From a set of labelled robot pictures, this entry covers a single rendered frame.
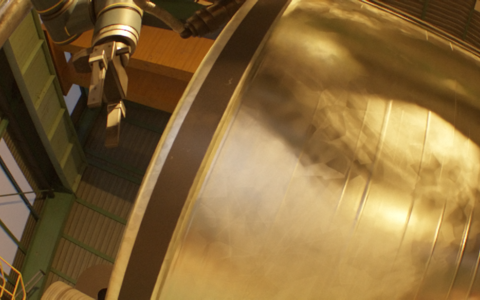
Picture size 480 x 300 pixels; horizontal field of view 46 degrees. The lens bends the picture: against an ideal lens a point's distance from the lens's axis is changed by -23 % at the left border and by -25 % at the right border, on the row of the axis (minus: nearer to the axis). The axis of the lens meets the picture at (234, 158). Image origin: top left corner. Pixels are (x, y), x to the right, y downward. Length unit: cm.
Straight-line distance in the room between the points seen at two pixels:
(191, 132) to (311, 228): 14
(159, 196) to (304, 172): 13
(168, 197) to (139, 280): 9
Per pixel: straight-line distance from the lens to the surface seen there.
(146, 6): 113
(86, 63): 134
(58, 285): 660
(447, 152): 71
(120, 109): 132
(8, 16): 176
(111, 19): 133
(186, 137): 66
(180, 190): 64
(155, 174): 65
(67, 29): 146
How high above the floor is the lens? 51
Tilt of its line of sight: 24 degrees up
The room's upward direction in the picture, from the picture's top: 23 degrees clockwise
